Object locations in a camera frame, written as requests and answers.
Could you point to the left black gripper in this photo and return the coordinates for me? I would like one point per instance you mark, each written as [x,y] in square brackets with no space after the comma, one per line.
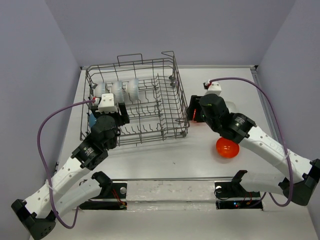
[122,107]

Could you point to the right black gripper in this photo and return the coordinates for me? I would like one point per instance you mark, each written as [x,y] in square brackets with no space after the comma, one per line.
[194,104]

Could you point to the blue bowl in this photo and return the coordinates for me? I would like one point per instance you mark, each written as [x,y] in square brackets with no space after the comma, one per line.
[91,120]

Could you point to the grey wire dish rack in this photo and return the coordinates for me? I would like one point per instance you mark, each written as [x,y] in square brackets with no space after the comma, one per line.
[160,113]

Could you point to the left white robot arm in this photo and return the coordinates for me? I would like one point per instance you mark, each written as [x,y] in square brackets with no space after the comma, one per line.
[40,212]

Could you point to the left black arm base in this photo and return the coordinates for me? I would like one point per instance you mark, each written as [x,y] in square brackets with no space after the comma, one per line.
[110,196]

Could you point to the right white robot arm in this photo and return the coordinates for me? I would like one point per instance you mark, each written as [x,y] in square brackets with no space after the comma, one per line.
[297,178]

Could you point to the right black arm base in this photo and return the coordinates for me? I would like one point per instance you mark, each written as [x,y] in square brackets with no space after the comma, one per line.
[230,195]

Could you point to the white square dish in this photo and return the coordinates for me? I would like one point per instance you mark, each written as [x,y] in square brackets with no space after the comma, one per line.
[231,107]

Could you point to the orange bowl left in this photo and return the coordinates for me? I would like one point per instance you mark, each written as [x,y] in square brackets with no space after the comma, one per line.
[196,116]

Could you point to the orange bowl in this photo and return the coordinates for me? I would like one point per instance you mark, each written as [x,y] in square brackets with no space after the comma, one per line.
[227,148]
[196,116]

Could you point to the orange bowl right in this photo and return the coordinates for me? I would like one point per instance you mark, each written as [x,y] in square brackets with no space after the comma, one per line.
[227,148]

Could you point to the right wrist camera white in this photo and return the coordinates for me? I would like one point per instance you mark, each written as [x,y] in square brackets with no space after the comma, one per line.
[212,87]

